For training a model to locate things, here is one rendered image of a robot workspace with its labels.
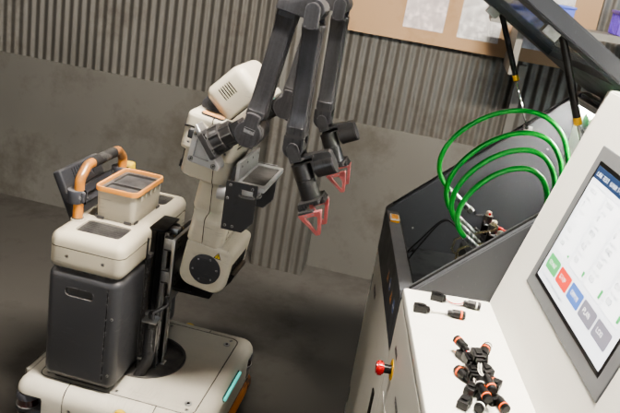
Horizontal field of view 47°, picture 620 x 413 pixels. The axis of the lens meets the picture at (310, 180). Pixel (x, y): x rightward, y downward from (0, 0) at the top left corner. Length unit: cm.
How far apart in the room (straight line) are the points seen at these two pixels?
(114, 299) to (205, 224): 36
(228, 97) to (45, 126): 257
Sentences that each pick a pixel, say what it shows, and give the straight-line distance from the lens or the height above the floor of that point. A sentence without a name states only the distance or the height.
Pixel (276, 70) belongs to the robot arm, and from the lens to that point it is 194.
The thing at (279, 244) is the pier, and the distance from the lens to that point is 403.
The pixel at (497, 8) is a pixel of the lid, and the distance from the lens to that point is 232.
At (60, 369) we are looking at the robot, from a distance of 252.
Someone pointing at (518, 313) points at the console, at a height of 105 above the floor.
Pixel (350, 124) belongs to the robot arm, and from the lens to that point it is 238.
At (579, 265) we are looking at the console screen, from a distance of 151.
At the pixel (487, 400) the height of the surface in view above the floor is 100.
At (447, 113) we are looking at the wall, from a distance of 387.
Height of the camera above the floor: 173
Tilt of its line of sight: 18 degrees down
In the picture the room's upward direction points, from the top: 9 degrees clockwise
